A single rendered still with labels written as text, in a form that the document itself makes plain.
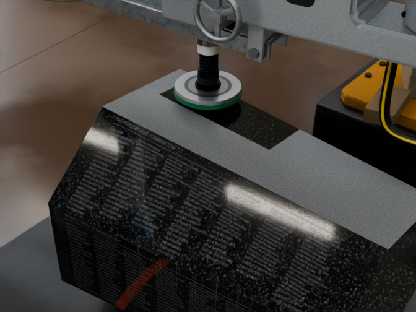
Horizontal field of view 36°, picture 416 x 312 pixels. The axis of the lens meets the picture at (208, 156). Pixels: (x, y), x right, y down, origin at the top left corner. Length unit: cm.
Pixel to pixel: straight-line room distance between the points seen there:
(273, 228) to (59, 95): 243
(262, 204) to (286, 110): 205
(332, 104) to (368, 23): 76
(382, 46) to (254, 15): 35
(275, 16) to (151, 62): 255
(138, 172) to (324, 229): 60
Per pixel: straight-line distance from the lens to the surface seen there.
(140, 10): 200
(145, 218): 185
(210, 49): 194
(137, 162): 191
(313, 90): 393
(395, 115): 217
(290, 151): 184
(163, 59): 422
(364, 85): 241
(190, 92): 199
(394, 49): 160
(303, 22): 166
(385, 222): 165
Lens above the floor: 192
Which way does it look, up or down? 36 degrees down
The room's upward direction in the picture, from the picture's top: 1 degrees clockwise
